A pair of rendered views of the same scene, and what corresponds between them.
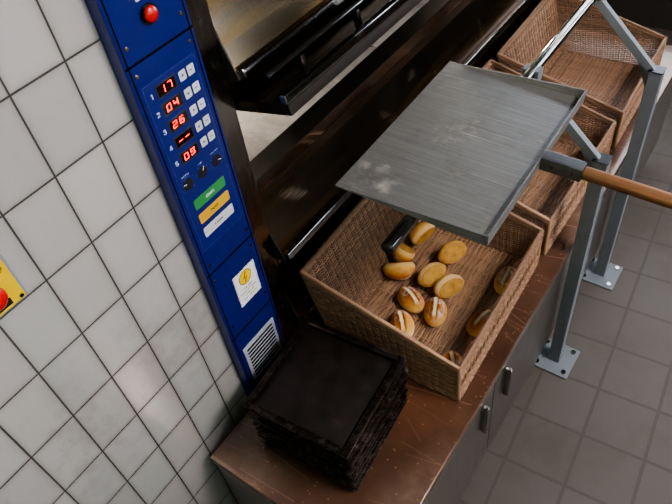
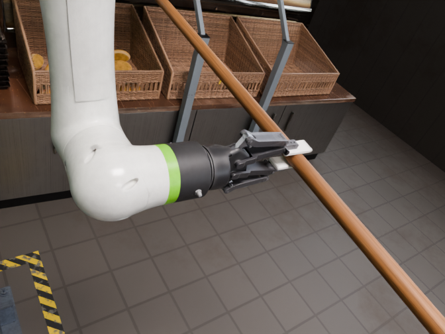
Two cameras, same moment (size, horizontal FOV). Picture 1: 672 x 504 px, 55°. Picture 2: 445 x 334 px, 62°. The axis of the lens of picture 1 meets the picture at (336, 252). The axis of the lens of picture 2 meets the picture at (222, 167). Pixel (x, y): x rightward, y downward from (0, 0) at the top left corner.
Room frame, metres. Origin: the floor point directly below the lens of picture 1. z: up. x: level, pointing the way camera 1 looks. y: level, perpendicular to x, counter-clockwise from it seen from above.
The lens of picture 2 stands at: (-0.22, -1.20, 1.52)
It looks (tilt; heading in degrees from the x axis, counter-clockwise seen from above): 38 degrees down; 7
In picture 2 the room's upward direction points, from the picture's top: 20 degrees clockwise
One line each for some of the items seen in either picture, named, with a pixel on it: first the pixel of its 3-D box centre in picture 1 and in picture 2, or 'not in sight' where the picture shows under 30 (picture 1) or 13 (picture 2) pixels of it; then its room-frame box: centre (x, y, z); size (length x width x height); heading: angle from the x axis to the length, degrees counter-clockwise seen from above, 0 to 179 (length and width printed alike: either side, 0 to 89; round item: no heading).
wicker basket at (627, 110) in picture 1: (581, 62); (285, 56); (2.09, -1.04, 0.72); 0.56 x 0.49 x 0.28; 140
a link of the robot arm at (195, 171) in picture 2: not in sight; (183, 169); (0.22, -1.09, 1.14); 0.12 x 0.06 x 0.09; 50
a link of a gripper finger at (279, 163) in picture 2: not in sight; (286, 162); (0.39, -1.24, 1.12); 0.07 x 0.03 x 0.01; 140
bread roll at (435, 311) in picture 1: (435, 310); not in sight; (1.12, -0.26, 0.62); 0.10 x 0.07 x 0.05; 163
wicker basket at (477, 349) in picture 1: (427, 267); (89, 48); (1.20, -0.25, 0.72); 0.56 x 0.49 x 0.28; 140
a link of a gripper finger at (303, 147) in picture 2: not in sight; (294, 148); (0.39, -1.24, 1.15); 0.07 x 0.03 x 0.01; 140
